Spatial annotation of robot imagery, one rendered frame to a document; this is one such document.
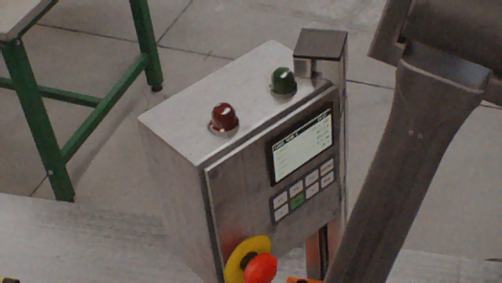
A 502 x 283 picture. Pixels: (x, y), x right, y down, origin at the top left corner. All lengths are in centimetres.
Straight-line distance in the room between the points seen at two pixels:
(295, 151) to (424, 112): 20
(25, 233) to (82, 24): 221
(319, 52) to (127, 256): 82
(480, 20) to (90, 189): 237
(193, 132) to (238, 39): 270
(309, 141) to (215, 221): 12
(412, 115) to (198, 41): 286
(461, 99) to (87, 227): 108
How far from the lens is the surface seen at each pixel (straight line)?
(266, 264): 75
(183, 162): 67
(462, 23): 53
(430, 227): 256
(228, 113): 67
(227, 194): 69
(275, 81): 70
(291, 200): 76
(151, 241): 147
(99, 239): 150
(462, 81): 55
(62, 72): 339
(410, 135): 57
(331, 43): 73
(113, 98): 286
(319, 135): 74
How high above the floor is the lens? 192
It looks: 42 degrees down
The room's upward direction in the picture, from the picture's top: 8 degrees counter-clockwise
